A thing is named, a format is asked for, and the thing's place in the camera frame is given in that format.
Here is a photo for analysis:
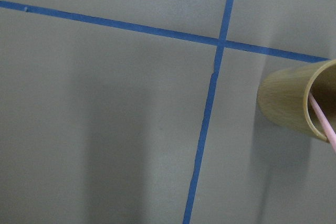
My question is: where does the tan bamboo cup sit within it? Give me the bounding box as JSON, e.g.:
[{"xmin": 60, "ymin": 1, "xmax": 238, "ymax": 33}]
[{"xmin": 257, "ymin": 60, "xmax": 335, "ymax": 142}]

